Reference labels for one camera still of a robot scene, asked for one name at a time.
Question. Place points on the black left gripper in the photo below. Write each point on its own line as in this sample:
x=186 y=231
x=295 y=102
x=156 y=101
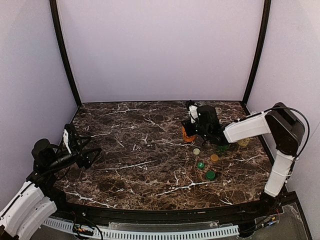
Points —
x=81 y=155

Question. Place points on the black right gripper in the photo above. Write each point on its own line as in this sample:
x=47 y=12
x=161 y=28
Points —
x=189 y=127

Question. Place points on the orange juice bottle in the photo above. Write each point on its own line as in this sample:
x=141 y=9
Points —
x=186 y=138

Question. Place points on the cream white bottle cap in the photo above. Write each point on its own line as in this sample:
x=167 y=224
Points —
x=196 y=151

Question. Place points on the brown coffee glass bottle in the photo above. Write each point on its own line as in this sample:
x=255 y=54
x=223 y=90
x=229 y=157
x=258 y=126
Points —
x=219 y=114

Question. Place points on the green plastic bottle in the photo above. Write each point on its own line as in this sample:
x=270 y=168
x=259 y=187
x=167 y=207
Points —
x=223 y=148

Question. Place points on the gold brown bottle cap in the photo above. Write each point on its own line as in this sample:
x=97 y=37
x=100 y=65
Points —
x=214 y=157

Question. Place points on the green bottle cap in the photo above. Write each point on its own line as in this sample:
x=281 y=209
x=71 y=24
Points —
x=201 y=165

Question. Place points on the large dark green cap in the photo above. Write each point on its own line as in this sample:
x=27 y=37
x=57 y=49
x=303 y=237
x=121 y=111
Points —
x=210 y=175

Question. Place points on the large yellow tea bottle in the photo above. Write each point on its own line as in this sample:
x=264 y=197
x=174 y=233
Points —
x=244 y=142

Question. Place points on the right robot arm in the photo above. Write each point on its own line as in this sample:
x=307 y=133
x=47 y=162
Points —
x=289 y=128

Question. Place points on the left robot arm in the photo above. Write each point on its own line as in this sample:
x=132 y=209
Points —
x=38 y=197

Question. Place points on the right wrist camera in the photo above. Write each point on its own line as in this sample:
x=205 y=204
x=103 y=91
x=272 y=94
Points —
x=192 y=111

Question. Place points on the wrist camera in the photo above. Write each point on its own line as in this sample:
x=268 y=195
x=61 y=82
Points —
x=69 y=137
x=192 y=111

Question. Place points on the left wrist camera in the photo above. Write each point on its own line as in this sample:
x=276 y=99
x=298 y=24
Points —
x=69 y=137

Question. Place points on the black front rail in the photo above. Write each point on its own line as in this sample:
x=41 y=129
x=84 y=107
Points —
x=238 y=213

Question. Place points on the white slotted cable duct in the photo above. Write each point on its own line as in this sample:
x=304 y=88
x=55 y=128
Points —
x=134 y=231

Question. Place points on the right black frame post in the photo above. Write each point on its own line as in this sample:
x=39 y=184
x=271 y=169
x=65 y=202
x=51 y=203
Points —
x=258 y=51

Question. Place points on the black frame post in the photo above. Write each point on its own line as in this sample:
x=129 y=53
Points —
x=258 y=51
x=63 y=51

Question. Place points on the left black frame post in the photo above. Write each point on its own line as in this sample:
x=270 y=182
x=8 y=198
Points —
x=63 y=51

